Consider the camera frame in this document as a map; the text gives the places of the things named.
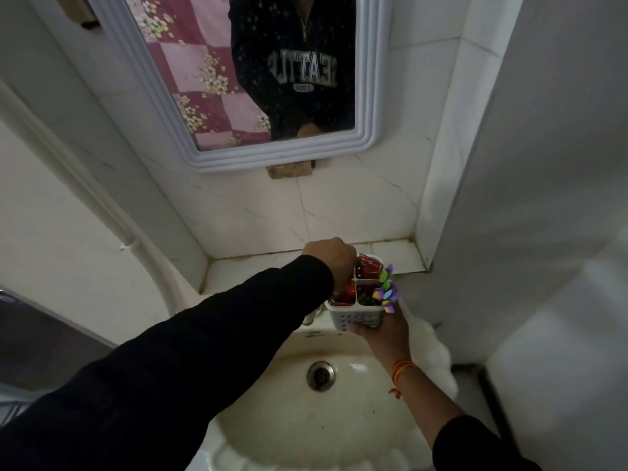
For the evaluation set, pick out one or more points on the person's left hand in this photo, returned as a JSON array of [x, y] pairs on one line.
[[328, 255]]

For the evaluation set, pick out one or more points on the person's right hand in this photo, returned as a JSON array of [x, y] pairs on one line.
[[390, 338]]

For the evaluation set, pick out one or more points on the person's right fingers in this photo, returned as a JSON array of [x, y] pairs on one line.
[[363, 330]]

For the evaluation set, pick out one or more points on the person's left fingers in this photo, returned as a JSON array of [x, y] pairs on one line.
[[347, 274]]

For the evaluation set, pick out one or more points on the white plastic caddy basket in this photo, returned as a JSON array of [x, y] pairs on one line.
[[355, 316]]

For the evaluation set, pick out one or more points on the red toothpaste tube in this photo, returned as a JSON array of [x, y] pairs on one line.
[[365, 265]]

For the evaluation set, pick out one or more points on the person's left forearm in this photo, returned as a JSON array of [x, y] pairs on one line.
[[196, 367]]

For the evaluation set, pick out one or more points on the person's right forearm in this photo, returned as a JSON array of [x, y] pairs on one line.
[[451, 416]]

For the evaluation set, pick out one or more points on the colourful plastic flower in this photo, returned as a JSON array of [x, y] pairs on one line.
[[386, 289]]

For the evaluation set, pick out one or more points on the sink tap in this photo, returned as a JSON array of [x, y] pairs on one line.
[[313, 317]]

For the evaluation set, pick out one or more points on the metal sink drain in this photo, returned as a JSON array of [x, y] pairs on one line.
[[321, 376]]

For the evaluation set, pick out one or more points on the white ceramic washbasin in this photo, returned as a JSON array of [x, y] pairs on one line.
[[314, 426]]

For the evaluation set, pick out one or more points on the dark wooden door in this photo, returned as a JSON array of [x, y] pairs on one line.
[[44, 348]]

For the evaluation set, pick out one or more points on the small wooden wall block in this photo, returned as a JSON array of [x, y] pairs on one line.
[[289, 170]]

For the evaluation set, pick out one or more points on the white framed wall mirror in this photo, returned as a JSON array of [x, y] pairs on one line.
[[274, 151]]

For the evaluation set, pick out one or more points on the white wall pipe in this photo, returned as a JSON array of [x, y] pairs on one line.
[[83, 186]]

